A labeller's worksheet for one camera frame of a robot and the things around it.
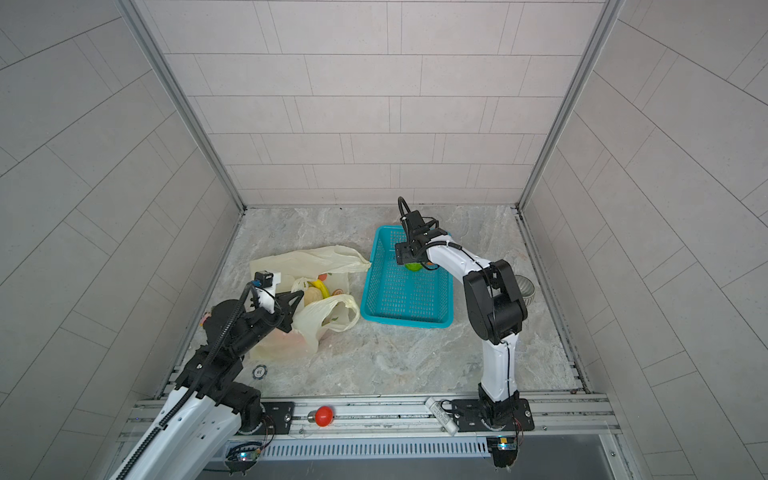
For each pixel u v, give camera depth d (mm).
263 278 608
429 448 680
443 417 695
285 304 666
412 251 870
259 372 773
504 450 675
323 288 911
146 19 733
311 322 668
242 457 643
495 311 509
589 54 774
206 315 845
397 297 930
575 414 723
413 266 938
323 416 694
